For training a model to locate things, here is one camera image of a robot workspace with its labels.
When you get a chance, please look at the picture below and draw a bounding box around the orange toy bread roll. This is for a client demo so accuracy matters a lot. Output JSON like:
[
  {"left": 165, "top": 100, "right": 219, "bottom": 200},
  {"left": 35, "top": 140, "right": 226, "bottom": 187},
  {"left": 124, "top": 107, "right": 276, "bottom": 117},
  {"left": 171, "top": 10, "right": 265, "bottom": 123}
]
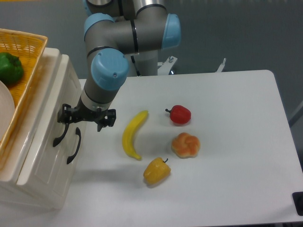
[{"left": 171, "top": 132, "right": 201, "bottom": 158}]

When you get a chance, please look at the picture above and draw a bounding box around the yellow toy banana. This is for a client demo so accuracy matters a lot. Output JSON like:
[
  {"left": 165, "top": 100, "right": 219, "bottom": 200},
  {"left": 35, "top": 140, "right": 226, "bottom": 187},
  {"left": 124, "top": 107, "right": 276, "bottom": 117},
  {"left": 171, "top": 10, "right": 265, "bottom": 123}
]
[{"left": 122, "top": 110, "right": 149, "bottom": 160}]

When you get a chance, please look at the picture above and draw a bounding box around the red toy bell pepper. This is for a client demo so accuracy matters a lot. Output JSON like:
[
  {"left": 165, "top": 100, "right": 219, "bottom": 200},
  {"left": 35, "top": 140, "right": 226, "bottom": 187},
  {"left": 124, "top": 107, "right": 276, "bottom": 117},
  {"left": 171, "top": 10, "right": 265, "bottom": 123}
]
[{"left": 165, "top": 105, "right": 191, "bottom": 124}]

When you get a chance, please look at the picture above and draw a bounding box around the yellow woven basket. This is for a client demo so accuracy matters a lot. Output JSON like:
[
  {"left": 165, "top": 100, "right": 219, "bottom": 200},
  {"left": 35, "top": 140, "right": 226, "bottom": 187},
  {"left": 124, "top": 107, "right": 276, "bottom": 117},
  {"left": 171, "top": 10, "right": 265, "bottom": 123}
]
[{"left": 0, "top": 28, "right": 48, "bottom": 165}]

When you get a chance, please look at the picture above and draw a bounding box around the yellow toy bell pepper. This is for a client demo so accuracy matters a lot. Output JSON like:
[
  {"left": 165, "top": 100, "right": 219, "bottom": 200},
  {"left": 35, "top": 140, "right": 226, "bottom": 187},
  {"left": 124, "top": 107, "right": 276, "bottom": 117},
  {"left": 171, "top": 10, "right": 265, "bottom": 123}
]
[{"left": 143, "top": 157, "right": 171, "bottom": 185}]

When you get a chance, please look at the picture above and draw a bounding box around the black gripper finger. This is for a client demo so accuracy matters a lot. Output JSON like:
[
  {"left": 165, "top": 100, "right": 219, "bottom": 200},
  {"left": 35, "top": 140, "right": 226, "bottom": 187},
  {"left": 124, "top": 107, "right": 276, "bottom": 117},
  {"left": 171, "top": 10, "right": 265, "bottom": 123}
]
[
  {"left": 97, "top": 109, "right": 116, "bottom": 132},
  {"left": 57, "top": 104, "right": 76, "bottom": 130}
]

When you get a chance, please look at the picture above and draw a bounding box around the white plate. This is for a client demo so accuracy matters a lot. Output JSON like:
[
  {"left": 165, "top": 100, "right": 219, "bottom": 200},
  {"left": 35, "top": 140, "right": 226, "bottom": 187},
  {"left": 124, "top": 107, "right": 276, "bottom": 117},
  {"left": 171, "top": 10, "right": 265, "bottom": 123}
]
[{"left": 0, "top": 82, "right": 15, "bottom": 141}]

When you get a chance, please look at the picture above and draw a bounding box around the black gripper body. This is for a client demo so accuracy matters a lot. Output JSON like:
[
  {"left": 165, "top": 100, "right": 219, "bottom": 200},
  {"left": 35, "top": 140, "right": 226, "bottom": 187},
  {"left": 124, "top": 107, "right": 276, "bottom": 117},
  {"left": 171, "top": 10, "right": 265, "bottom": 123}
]
[{"left": 71, "top": 101, "right": 107, "bottom": 124}]

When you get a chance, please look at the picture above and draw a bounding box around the green toy bell pepper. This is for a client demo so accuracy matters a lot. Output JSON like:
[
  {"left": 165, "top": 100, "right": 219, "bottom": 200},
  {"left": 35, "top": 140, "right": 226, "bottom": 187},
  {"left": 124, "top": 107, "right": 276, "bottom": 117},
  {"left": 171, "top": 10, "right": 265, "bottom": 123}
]
[{"left": 0, "top": 52, "right": 24, "bottom": 85}]

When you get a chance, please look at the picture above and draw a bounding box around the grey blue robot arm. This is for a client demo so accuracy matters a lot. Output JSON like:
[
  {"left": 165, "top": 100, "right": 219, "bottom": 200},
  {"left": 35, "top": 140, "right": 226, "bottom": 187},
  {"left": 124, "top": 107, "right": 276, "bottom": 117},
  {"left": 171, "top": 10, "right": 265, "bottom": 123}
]
[{"left": 57, "top": 0, "right": 181, "bottom": 129}]

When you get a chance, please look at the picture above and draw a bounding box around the black object at edge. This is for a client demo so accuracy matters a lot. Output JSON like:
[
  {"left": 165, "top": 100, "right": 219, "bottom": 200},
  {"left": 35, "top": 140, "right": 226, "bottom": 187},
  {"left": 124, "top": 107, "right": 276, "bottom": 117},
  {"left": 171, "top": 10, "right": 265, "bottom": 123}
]
[{"left": 292, "top": 192, "right": 303, "bottom": 216}]

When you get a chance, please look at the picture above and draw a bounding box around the white drawer cabinet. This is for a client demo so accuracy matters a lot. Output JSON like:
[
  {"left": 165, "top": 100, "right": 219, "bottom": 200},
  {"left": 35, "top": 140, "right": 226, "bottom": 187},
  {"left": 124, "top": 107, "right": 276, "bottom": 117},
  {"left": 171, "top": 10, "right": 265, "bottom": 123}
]
[{"left": 0, "top": 48, "right": 84, "bottom": 208}]

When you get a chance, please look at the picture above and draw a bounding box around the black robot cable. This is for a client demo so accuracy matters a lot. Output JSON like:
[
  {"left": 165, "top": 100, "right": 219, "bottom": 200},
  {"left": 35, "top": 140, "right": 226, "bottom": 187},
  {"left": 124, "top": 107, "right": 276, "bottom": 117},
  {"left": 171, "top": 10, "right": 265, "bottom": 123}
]
[{"left": 130, "top": 54, "right": 143, "bottom": 77}]

